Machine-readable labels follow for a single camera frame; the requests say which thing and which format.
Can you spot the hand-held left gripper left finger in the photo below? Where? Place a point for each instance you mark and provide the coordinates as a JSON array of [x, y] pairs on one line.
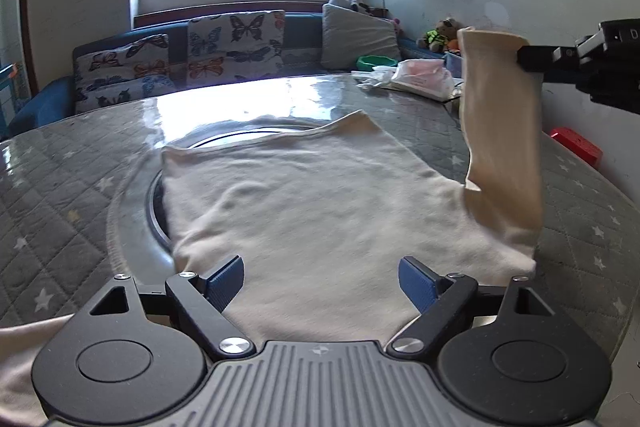
[[226, 283]]

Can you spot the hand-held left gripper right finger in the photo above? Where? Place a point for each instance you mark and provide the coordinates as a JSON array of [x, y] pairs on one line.
[[417, 285]]

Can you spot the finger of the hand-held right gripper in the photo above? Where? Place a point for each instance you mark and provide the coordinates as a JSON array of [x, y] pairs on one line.
[[542, 57]]

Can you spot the cream long-sleeve shirt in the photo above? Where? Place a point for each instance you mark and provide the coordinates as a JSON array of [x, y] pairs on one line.
[[320, 217]]

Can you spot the red plastic box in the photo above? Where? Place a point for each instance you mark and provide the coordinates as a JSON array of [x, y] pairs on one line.
[[577, 144]]

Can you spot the round glass turntable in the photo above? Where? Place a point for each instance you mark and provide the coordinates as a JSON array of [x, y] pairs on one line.
[[156, 212]]

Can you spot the brown teddy bear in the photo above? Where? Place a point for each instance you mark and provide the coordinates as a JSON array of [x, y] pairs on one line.
[[440, 34]]

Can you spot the pink plastic bag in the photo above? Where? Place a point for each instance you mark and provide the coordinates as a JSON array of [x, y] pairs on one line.
[[424, 78]]

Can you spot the green bowl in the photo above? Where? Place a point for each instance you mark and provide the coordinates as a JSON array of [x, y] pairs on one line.
[[376, 63]]

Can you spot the clear plastic bag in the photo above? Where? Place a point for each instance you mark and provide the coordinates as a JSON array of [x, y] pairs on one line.
[[374, 78]]

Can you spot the grey pillow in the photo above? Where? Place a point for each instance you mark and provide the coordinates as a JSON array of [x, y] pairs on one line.
[[357, 38]]

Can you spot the grey white plush toy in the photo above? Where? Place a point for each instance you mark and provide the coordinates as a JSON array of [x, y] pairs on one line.
[[345, 1]]

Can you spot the small butterfly print pillow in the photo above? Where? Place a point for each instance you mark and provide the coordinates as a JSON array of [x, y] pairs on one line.
[[131, 57], [120, 94]]

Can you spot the large butterfly print pillow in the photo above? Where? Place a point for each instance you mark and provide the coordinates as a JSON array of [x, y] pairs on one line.
[[235, 49]]

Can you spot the blue sofa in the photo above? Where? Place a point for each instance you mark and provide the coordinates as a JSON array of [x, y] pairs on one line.
[[300, 42]]

